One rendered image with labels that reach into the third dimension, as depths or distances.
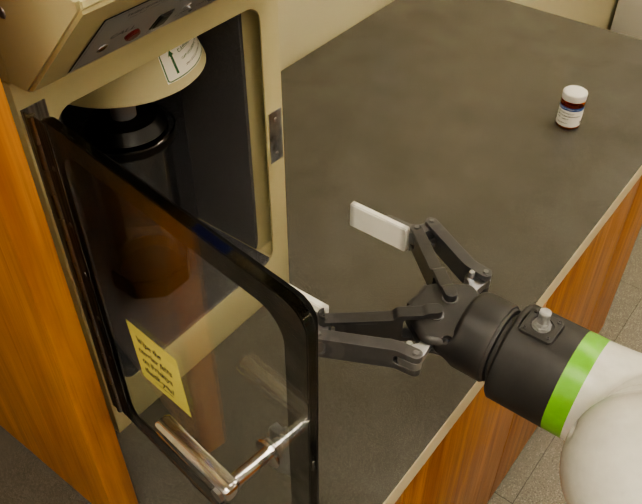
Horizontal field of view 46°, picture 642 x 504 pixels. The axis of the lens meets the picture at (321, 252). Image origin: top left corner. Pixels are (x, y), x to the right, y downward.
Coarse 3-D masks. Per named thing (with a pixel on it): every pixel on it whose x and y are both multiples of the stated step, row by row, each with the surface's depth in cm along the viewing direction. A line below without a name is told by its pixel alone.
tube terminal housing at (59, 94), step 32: (224, 0) 73; (256, 0) 77; (160, 32) 68; (192, 32) 71; (256, 32) 83; (0, 64) 57; (96, 64) 64; (128, 64) 67; (256, 64) 85; (32, 96) 60; (64, 96) 62; (256, 96) 88; (256, 128) 91; (32, 160) 63; (256, 160) 93; (256, 192) 96; (64, 256) 70
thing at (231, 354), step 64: (64, 128) 57; (128, 192) 53; (128, 256) 59; (192, 256) 50; (128, 320) 67; (192, 320) 56; (256, 320) 48; (128, 384) 78; (192, 384) 63; (256, 384) 53; (256, 448) 60
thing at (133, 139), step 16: (96, 112) 83; (112, 112) 81; (128, 112) 82; (144, 112) 83; (160, 112) 84; (96, 128) 81; (112, 128) 81; (128, 128) 81; (144, 128) 81; (160, 128) 83; (96, 144) 81; (112, 144) 80; (128, 144) 81
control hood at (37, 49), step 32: (0, 0) 52; (32, 0) 49; (64, 0) 47; (96, 0) 47; (128, 0) 50; (0, 32) 54; (32, 32) 51; (64, 32) 49; (32, 64) 54; (64, 64) 55
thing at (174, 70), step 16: (176, 48) 74; (192, 48) 77; (144, 64) 72; (160, 64) 73; (176, 64) 74; (192, 64) 76; (128, 80) 72; (144, 80) 73; (160, 80) 73; (176, 80) 74; (192, 80) 76; (96, 96) 72; (112, 96) 72; (128, 96) 72; (144, 96) 73; (160, 96) 74
